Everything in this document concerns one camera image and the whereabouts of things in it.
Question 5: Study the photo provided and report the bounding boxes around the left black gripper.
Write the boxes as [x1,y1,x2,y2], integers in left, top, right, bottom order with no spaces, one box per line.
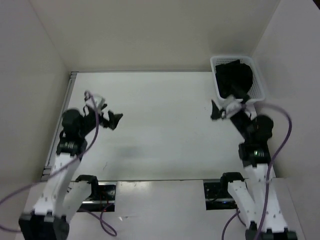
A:
[79,103,123,137]

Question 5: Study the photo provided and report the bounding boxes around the black shorts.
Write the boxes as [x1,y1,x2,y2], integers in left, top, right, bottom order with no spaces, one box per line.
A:
[215,59,253,99]

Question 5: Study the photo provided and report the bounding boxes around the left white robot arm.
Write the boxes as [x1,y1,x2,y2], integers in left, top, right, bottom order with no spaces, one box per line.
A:
[18,107,123,240]

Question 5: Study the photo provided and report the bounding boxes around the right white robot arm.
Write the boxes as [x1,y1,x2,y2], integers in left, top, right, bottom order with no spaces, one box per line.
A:
[210,100,298,240]

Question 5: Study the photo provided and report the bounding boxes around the white plastic basket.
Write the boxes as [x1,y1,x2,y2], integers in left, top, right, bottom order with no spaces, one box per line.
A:
[210,55,265,105]

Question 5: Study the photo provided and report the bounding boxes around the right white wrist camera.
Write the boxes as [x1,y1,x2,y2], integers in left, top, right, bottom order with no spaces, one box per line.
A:
[221,95,251,117]

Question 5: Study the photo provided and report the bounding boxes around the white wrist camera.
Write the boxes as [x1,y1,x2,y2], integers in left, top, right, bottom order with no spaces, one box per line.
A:
[84,90,108,111]
[221,95,251,117]

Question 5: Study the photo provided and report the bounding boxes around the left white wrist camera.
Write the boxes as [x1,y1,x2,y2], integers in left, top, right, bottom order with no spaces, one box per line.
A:
[84,90,108,111]

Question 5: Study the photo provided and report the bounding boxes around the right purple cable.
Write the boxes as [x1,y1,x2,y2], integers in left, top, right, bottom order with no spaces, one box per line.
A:
[221,101,294,240]

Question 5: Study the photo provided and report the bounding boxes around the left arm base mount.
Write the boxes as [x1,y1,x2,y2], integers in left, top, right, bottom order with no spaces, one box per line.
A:
[77,181,117,212]

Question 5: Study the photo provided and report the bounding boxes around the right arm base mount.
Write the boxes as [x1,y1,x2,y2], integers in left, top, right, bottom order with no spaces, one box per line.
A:
[203,179,237,211]

